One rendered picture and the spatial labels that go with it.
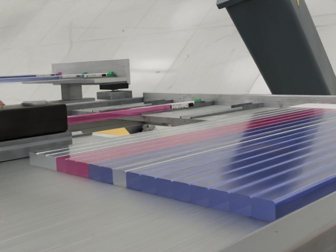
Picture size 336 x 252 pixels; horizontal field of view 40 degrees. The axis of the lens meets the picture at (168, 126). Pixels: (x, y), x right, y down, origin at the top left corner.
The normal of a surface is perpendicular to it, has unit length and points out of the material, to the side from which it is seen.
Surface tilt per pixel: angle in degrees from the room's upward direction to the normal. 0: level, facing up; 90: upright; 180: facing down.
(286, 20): 90
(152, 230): 43
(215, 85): 0
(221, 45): 0
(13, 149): 90
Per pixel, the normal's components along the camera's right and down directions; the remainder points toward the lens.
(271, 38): -0.22, 0.73
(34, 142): 0.72, 0.07
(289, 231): -0.04, -0.99
